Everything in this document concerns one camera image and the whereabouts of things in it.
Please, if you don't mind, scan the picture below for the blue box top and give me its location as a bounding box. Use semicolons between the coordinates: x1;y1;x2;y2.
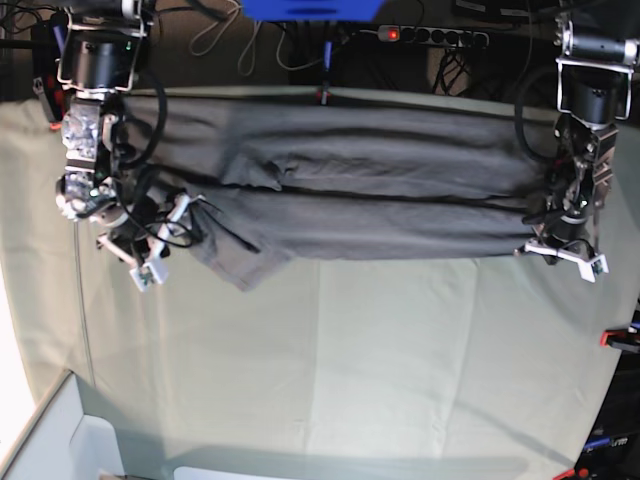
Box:
242;0;384;22

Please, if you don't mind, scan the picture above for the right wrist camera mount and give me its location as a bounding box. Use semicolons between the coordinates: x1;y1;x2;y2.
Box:
96;193;203;292

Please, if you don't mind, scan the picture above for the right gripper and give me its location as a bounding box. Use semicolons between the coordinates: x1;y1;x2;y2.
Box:
97;192;200;265

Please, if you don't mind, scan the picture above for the pale green table cloth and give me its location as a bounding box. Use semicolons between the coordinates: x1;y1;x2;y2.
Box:
1;101;639;479

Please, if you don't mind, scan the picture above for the red clamp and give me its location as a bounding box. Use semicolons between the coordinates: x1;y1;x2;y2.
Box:
317;41;333;106
30;13;67;129
553;468;590;480

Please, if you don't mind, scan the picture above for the red clamp top left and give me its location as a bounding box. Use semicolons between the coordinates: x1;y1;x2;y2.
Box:
30;13;67;129

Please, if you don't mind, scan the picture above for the white bin lower left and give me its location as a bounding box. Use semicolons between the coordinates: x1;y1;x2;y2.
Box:
1;370;126;480

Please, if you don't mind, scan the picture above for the red clamp bottom right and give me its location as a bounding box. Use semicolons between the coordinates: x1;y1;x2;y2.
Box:
553;468;590;480

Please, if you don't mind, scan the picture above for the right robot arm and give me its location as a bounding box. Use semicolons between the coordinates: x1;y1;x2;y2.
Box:
56;1;202;267

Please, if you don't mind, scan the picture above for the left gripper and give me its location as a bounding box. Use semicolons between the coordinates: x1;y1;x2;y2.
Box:
522;197;596;255

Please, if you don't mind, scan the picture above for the red clamp top centre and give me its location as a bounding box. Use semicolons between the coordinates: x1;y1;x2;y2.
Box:
317;41;333;106

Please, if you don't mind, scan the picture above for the grey t-shirt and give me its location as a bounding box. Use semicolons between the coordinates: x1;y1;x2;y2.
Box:
136;97;544;290

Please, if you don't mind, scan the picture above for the red clamp right edge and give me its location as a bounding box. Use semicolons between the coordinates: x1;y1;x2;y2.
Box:
600;322;640;354

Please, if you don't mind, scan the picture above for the black power strip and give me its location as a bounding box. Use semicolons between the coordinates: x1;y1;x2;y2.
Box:
373;25;490;49

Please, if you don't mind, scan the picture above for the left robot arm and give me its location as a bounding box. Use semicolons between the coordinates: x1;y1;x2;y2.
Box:
514;1;639;265

